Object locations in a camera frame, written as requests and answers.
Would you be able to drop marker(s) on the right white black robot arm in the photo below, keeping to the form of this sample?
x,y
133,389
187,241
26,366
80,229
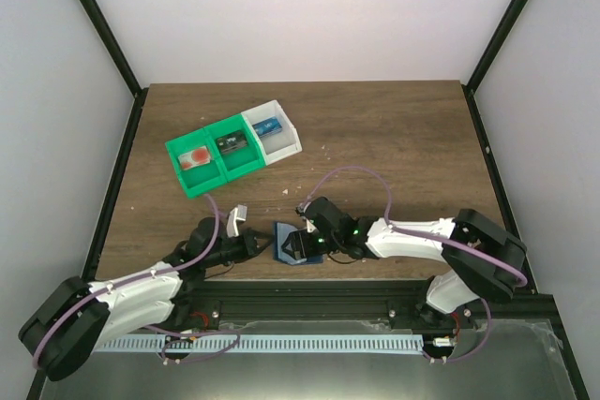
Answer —
x,y
485,261

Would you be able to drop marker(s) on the white red credit card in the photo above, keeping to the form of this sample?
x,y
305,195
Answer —
x,y
197,157

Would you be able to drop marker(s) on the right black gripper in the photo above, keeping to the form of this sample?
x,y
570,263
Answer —
x,y
301,246

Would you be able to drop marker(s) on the light blue slotted cable duct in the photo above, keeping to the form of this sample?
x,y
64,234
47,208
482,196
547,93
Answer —
x,y
266,343

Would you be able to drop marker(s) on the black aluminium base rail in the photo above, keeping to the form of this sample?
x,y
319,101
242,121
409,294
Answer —
x,y
399,303

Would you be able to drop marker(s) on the black credit card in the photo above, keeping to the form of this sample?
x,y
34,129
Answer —
x,y
231,142

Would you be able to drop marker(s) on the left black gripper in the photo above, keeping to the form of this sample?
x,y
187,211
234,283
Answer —
x,y
248,237

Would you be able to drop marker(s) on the black side rail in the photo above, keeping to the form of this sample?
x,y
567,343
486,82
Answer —
x,y
505,209
90,267

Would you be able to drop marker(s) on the black frame post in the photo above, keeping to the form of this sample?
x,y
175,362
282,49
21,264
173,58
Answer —
x,y
106,35
499,36

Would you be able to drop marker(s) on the left black side rail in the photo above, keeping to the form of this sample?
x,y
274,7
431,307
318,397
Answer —
x,y
90,267

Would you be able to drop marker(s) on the left black frame post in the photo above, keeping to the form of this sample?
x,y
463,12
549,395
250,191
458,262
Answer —
x,y
106,35

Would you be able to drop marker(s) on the right black side rail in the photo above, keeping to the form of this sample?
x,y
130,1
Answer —
x,y
505,209

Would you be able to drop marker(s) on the right black frame post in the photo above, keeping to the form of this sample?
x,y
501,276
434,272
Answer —
x,y
499,36

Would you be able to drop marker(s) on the green bin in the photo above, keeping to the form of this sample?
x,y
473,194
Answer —
x,y
199,180
238,150

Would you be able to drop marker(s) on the middle green bin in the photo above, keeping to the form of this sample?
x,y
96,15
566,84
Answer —
x,y
238,150

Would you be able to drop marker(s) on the blue leather card holder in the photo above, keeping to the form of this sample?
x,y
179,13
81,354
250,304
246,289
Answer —
x,y
281,233

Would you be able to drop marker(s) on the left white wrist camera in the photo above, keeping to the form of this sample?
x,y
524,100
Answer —
x,y
235,218

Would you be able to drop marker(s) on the left green bin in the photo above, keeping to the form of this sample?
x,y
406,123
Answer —
x,y
199,180

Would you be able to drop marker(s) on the blue credit card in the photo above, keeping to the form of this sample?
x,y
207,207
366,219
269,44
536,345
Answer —
x,y
267,127

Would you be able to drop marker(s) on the white bin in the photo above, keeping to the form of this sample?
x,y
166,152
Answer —
x,y
281,145

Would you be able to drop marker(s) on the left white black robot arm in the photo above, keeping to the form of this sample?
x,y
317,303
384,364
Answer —
x,y
79,316

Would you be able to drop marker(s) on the grey metal sheet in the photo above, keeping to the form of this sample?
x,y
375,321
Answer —
x,y
511,359

